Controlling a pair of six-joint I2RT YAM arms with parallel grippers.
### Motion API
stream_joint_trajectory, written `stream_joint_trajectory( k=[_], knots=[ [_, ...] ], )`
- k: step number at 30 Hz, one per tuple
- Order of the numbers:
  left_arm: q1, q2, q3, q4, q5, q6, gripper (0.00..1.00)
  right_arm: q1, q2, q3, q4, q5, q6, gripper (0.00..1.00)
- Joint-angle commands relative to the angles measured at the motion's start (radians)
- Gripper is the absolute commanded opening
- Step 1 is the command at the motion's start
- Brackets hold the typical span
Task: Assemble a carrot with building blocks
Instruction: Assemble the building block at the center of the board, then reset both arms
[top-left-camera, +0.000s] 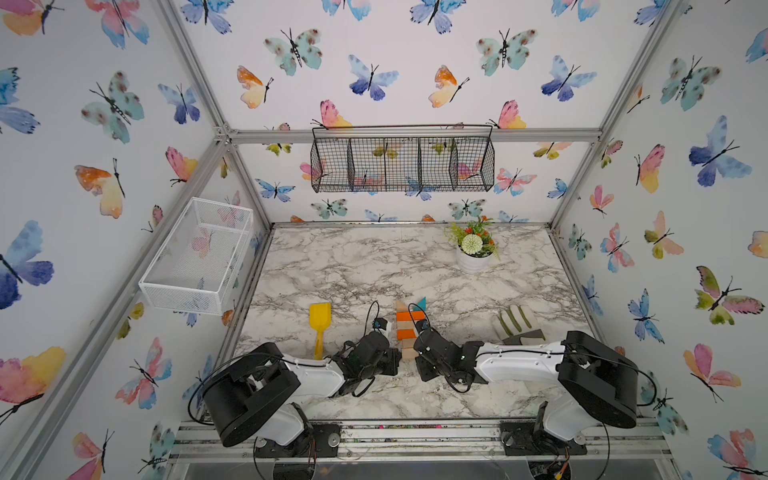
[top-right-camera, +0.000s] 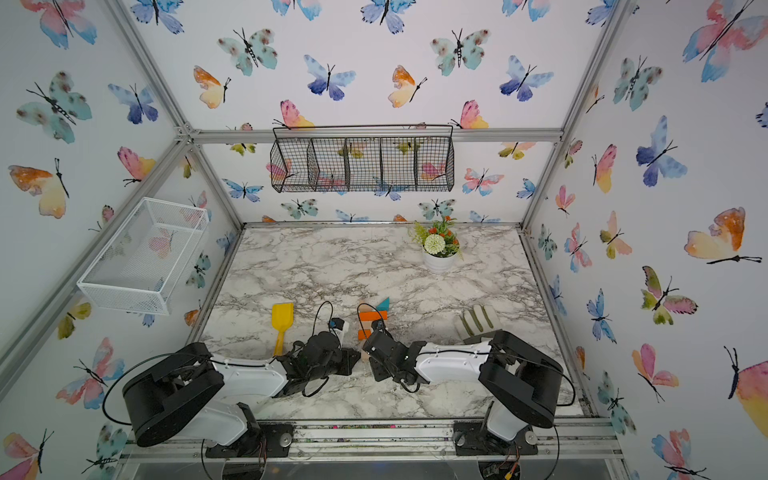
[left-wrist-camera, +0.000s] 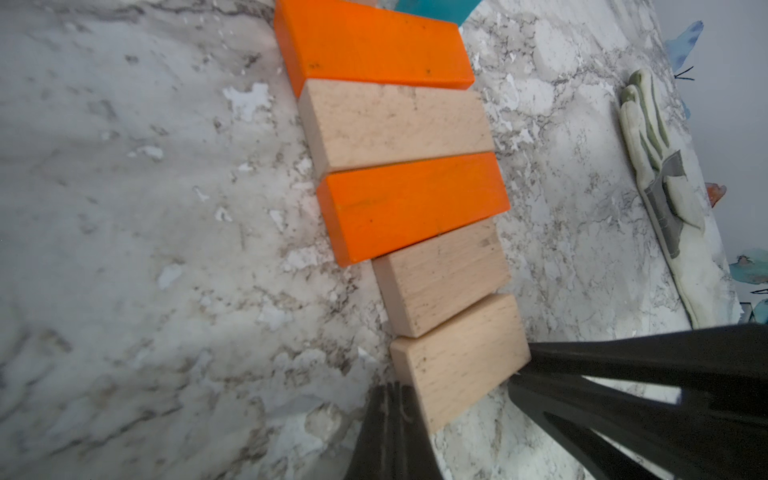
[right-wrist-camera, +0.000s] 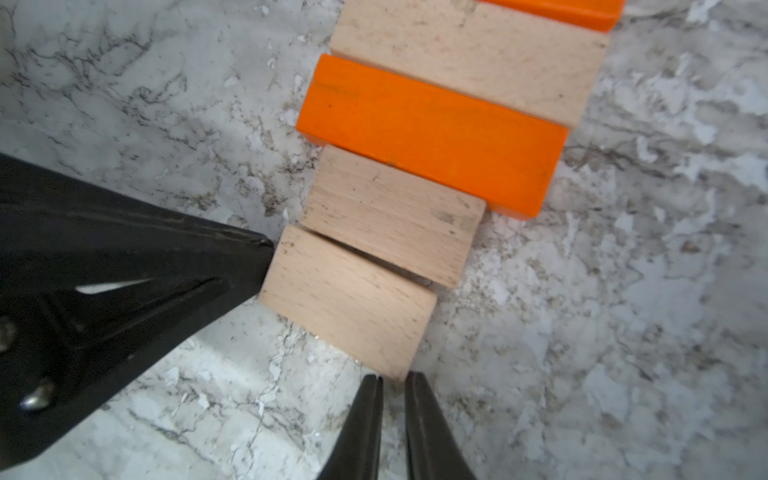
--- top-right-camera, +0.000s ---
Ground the teal triangle block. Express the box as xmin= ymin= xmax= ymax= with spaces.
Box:
xmin=376 ymin=297 xmax=390 ymax=312

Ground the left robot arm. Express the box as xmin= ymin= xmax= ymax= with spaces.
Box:
xmin=122 ymin=331 xmax=361 ymax=460

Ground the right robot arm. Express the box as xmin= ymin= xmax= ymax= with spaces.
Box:
xmin=363 ymin=328 xmax=566 ymax=456

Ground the yellow toy shovel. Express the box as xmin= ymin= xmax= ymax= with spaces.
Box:
xmin=271 ymin=303 xmax=294 ymax=357

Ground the striped green white cloth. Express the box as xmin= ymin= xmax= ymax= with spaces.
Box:
xmin=454 ymin=304 xmax=503 ymax=344

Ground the potted artificial flower plant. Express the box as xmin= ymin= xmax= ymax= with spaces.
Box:
xmin=410 ymin=216 xmax=461 ymax=274

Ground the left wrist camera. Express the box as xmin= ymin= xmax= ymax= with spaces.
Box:
xmin=328 ymin=317 xmax=349 ymax=345

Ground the black wire wall basket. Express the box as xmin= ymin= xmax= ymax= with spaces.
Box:
xmin=267 ymin=123 xmax=455 ymax=193

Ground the white mesh wall basket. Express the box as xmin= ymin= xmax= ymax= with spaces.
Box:
xmin=77 ymin=197 xmax=210 ymax=316

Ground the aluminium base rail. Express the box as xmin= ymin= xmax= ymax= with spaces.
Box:
xmin=125 ymin=419 xmax=622 ymax=466

